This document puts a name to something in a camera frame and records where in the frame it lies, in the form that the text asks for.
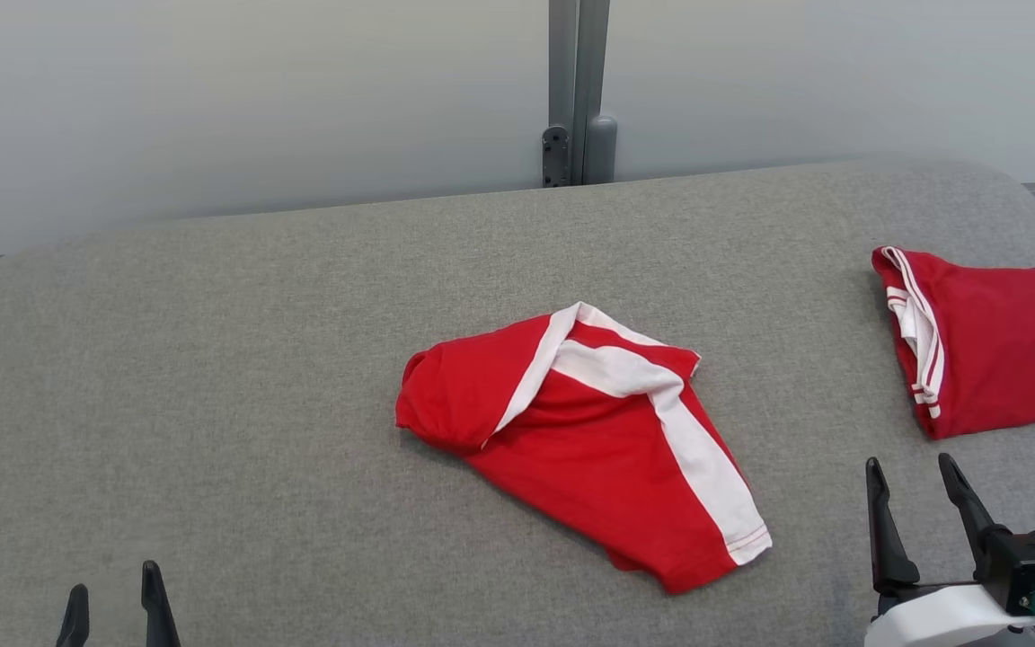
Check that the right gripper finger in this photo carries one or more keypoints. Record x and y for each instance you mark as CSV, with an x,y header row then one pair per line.
x,y
890,548
971,521

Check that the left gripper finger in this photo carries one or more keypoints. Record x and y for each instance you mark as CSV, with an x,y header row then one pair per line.
x,y
158,611
75,620

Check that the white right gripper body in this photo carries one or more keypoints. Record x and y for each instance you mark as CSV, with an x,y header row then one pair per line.
x,y
949,620

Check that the red basketball jersey white sleeves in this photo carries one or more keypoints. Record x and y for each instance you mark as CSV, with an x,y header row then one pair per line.
x,y
1003,341

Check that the red shorts white stripe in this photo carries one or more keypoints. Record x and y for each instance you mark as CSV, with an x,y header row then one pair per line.
x,y
589,449

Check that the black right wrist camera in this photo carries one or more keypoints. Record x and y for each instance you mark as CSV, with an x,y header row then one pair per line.
x,y
1034,566

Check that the grey cylinder post cap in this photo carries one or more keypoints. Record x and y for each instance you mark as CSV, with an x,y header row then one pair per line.
x,y
600,148

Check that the black post bracket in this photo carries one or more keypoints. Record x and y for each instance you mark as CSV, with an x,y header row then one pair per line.
x,y
555,157

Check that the grey metal wall post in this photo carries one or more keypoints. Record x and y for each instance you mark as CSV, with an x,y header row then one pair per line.
x,y
579,63

